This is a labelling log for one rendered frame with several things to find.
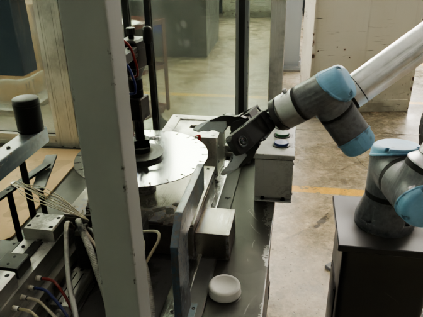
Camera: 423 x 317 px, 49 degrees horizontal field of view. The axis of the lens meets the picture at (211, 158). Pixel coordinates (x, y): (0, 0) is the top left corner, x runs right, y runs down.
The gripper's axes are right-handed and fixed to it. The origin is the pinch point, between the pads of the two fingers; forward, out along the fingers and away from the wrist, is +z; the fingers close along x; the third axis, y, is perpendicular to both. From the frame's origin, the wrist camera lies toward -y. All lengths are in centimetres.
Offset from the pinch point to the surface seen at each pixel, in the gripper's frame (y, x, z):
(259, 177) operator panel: 22.5, -16.9, 4.6
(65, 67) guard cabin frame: 34, 43, 53
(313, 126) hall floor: 274, -68, 76
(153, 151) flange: 1.4, 6.3, 14.3
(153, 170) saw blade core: -5.7, 3.2, 11.7
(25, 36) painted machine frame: -24.4, 38.2, 3.6
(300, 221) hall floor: 130, -81, 57
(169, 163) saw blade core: -1.1, 2.1, 10.1
